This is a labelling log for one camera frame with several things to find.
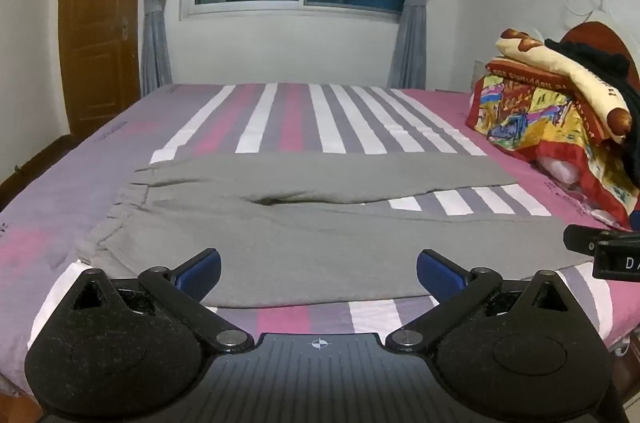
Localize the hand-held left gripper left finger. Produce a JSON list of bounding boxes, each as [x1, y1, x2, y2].
[[64, 247, 256, 354]]

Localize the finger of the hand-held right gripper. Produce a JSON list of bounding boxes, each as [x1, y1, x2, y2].
[[563, 224, 640, 255]]

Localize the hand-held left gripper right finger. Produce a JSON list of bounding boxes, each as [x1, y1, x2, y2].
[[386, 248, 577, 354]]

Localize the grey pants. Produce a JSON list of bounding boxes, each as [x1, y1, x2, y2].
[[75, 152, 596, 309]]

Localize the white pillow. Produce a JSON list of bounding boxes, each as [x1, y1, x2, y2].
[[537, 155, 584, 187]]

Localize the colourful printed blanket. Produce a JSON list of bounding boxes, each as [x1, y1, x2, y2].
[[464, 57, 640, 232]]

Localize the cream printed blanket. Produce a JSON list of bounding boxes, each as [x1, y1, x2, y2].
[[494, 28, 634, 145]]

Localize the black knitted cloth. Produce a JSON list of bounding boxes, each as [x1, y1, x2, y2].
[[544, 38, 640, 185]]

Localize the bed with striped sheet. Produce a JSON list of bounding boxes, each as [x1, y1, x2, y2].
[[0, 82, 640, 404]]

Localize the wooden headboard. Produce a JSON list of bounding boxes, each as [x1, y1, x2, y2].
[[562, 20, 640, 71]]

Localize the wooden door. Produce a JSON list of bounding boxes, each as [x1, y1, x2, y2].
[[58, 0, 144, 139]]

